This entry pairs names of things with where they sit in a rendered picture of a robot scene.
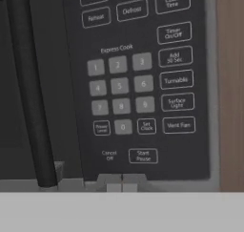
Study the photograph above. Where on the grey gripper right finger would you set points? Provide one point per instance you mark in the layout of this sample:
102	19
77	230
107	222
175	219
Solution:
133	180

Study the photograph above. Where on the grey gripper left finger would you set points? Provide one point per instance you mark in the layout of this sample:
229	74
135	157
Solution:
111	180

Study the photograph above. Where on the microwave start pause button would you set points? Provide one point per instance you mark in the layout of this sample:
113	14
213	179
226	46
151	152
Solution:
143	156

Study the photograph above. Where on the black microwave door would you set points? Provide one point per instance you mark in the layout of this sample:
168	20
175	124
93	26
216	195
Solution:
58	99

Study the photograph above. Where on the black microwave oven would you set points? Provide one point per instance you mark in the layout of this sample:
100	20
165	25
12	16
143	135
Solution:
127	35

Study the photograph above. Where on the brown wooden cupboard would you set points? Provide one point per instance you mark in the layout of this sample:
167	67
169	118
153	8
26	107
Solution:
231	89

